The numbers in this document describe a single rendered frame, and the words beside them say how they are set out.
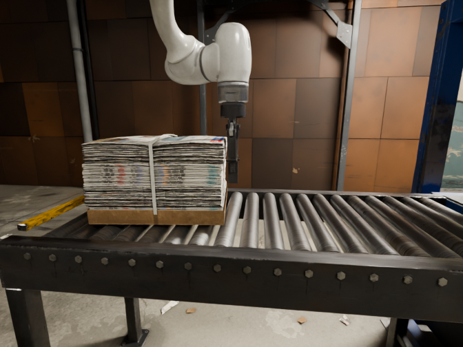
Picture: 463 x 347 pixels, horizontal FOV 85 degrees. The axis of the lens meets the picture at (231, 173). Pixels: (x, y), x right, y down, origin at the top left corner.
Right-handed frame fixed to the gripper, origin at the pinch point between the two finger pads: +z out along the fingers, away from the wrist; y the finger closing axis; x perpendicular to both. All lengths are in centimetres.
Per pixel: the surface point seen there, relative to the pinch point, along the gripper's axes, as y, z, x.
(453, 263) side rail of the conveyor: 25, 13, 48
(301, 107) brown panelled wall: -288, -30, 66
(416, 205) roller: -13, 14, 63
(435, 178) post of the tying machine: -39, 10, 85
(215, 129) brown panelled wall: -288, 1, -53
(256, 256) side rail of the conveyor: 26.4, 13.1, 7.7
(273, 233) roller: 14.8, 13.1, 11.9
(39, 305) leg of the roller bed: 24, 33, -50
